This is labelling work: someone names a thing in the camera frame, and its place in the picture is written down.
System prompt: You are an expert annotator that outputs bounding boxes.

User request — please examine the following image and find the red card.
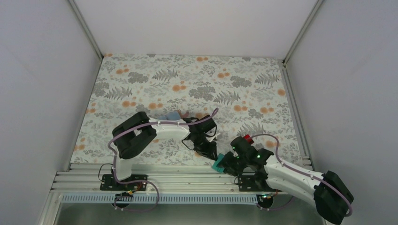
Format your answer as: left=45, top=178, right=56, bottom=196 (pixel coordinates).
left=243, top=135, right=254, bottom=145

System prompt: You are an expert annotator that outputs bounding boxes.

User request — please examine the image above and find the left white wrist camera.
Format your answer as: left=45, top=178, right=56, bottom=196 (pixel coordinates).
left=208, top=133, right=220, bottom=142

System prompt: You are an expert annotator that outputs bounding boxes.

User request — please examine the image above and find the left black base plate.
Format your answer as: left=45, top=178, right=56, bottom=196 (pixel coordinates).
left=99, top=174, right=148, bottom=191

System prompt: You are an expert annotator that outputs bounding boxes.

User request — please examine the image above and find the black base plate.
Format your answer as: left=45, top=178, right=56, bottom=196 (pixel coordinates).
left=99, top=174, right=148, bottom=191
left=234, top=174, right=276, bottom=192

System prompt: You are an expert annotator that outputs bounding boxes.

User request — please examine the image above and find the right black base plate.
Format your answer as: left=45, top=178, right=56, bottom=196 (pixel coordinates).
left=234, top=174, right=276, bottom=192

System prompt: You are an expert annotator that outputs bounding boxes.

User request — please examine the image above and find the teal card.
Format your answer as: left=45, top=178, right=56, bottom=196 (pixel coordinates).
left=211, top=153, right=225, bottom=173

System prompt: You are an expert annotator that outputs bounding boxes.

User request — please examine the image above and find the floral patterned table mat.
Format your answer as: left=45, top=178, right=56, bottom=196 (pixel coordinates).
left=71, top=54, right=303, bottom=166

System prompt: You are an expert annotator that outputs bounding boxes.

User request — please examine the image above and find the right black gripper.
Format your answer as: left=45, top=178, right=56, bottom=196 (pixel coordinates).
left=217, top=151, right=249, bottom=177

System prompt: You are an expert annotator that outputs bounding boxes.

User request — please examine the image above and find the aluminium rail frame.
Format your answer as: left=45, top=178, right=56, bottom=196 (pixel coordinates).
left=51, top=164, right=331, bottom=195

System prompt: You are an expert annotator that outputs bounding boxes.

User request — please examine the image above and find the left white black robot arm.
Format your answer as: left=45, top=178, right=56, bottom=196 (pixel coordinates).
left=107, top=109, right=218, bottom=190

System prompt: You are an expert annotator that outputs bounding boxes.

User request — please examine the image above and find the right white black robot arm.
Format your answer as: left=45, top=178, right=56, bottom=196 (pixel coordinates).
left=212, top=135, right=354, bottom=225

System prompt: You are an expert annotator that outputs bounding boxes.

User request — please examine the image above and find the grey slotted cable duct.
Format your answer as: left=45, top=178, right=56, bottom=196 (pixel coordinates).
left=61, top=193, right=258, bottom=205

